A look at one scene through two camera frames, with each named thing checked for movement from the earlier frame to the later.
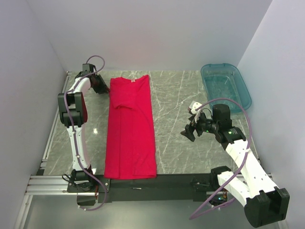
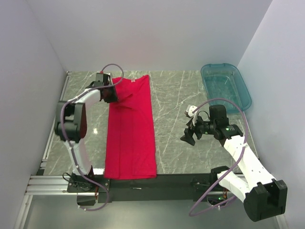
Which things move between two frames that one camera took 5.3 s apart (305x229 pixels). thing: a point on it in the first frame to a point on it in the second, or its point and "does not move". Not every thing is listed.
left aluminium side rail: x=67 y=74 does not move
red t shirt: x=130 y=150 does not move
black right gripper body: x=207 y=125 does not move
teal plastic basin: x=223 y=80 does not move
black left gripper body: x=98 y=78 to x=109 y=84
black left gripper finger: x=100 y=87 to x=109 y=95
